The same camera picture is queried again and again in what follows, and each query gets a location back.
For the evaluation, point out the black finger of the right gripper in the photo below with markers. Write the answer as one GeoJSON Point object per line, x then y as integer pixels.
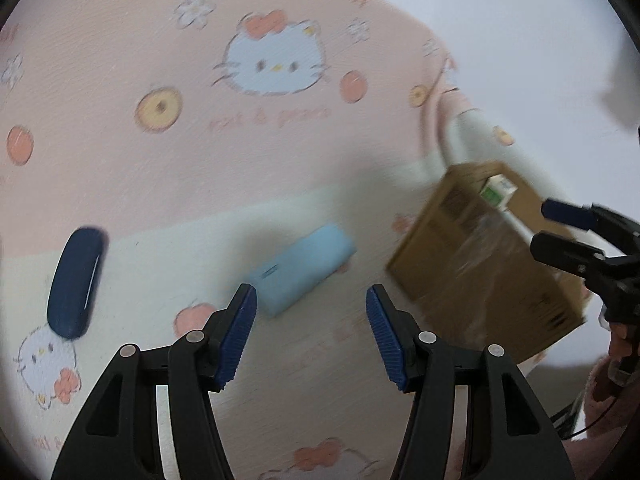
{"type": "Point", "coordinates": [614, 279]}

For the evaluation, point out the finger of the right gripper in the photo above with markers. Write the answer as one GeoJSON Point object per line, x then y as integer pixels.
{"type": "Point", "coordinates": [618, 230]}

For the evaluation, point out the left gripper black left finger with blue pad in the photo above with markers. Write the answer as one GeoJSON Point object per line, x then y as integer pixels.
{"type": "Point", "coordinates": [115, 435]}

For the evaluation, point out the light blue rectangular case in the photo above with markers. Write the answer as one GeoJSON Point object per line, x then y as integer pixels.
{"type": "Point", "coordinates": [285, 278]}

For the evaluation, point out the person hand pink sleeve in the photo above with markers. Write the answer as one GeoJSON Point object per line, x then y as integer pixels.
{"type": "Point", "coordinates": [608, 410]}

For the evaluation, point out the brown cardboard box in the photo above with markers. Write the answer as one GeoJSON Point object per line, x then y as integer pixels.
{"type": "Point", "coordinates": [467, 268]}

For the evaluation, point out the white green card box top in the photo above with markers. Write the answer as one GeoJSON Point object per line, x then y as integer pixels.
{"type": "Point", "coordinates": [498, 191]}

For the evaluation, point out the dark blue glasses case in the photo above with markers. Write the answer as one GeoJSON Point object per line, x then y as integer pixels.
{"type": "Point", "coordinates": [74, 282]}

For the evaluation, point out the pink Hello Kitty mat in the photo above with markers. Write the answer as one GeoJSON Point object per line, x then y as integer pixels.
{"type": "Point", "coordinates": [202, 137]}

